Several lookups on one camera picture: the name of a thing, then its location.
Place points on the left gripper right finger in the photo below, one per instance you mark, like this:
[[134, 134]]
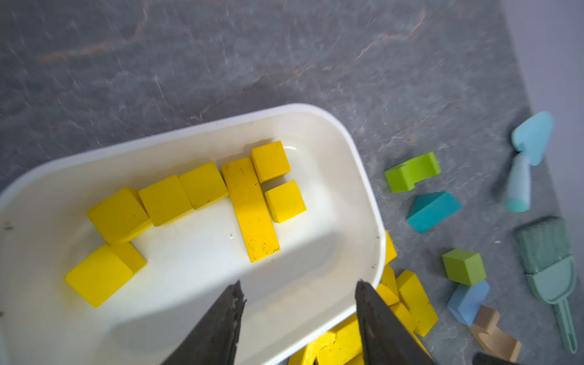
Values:
[[384, 339]]

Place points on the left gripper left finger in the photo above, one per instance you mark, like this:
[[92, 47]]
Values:
[[215, 337]]

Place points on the yellow cube block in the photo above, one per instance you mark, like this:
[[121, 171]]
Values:
[[120, 218], [98, 277], [204, 186], [270, 161], [166, 201], [285, 202]]

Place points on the long yellow block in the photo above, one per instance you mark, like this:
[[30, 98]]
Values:
[[250, 208]]

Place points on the white plastic bin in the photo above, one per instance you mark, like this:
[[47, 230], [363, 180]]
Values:
[[292, 297]]

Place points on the light blue flat block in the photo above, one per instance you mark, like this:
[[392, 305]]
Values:
[[466, 301]]

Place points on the light green cube block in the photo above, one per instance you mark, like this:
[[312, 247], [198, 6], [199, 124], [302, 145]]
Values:
[[464, 267]]

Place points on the natural wood arch block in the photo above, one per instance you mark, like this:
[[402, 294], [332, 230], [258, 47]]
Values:
[[492, 339]]

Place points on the teal triangle block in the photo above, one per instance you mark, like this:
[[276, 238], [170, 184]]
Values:
[[428, 210]]

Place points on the green arch block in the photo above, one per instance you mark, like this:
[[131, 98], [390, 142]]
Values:
[[402, 178]]

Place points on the teal toy rake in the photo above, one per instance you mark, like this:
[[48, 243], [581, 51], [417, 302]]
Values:
[[550, 270]]

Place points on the teal toy shovel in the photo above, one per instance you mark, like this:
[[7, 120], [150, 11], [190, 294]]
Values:
[[530, 140]]

